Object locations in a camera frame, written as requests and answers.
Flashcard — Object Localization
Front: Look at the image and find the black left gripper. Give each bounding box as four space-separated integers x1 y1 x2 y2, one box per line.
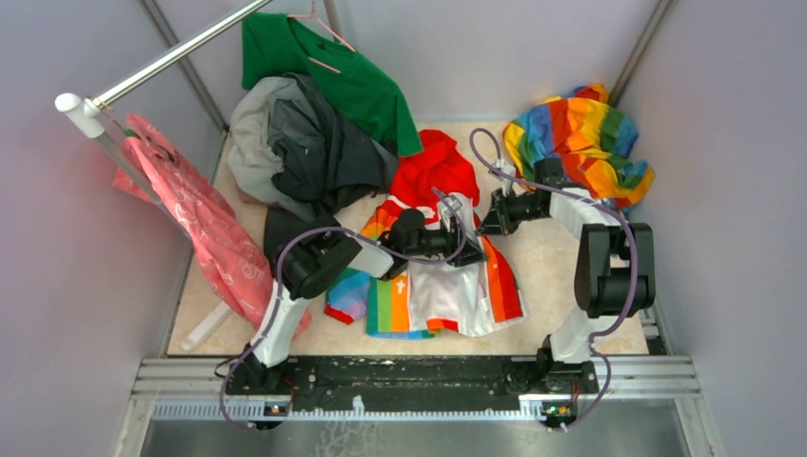
405 215 488 268

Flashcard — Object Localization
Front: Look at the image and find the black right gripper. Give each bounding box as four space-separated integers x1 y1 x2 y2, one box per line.
476 187 548 237

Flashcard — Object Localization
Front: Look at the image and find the red white cartoon jacket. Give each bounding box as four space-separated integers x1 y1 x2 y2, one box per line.
325 129 527 339

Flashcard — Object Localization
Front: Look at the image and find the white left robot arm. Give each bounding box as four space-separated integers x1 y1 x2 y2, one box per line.
245 209 486 394

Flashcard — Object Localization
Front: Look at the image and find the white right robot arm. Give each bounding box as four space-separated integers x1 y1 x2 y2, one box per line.
477 159 655 392

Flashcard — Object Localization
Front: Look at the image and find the dark grey jacket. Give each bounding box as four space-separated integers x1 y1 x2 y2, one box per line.
226 72 399 262

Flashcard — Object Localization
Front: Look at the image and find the rainbow striped garment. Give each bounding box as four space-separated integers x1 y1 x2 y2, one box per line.
502 84 655 209

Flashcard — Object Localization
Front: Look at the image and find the pink patterned garment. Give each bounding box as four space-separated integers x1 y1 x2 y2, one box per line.
122 114 275 328

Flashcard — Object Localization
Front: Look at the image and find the pink clothes hanger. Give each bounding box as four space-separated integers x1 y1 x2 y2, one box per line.
284 1 358 77

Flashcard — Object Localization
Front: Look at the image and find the green t-shirt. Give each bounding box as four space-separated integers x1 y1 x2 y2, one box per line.
241 12 423 157

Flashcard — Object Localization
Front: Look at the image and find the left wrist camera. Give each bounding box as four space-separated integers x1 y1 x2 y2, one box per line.
437 194 463 231

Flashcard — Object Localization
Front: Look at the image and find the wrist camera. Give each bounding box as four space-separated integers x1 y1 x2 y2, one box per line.
437 194 463 231
493 158 517 196

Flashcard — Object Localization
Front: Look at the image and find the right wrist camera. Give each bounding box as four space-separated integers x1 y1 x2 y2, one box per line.
493 158 517 196

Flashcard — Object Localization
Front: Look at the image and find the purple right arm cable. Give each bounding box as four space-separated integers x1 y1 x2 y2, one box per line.
469 128 640 432

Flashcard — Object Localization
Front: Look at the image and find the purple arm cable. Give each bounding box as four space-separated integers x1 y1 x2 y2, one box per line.
469 128 640 432
217 186 469 433

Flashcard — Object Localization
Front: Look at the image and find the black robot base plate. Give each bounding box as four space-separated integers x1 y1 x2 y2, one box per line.
226 352 600 412

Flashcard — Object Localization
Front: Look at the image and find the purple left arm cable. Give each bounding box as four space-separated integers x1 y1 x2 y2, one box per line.
217 186 469 433

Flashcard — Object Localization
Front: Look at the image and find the aluminium frame rail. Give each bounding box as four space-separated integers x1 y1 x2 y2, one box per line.
113 208 720 457

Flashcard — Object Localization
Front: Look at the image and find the silver clothes rail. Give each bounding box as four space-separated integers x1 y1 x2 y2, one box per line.
54 0 270 216

